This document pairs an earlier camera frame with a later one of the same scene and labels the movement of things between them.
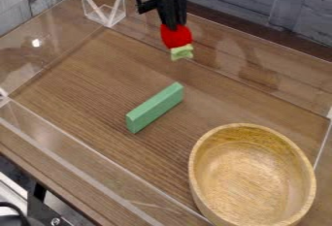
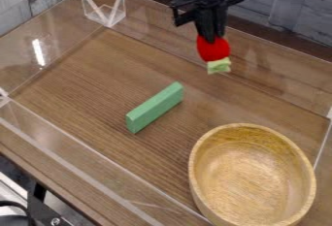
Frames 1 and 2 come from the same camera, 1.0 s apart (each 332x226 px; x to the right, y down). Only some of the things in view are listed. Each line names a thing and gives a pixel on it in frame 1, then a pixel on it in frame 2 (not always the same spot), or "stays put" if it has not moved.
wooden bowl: (251, 176) stays put
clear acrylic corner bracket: (108, 16) stays put
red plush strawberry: (179, 40) → (216, 52)
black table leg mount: (41, 213) stays put
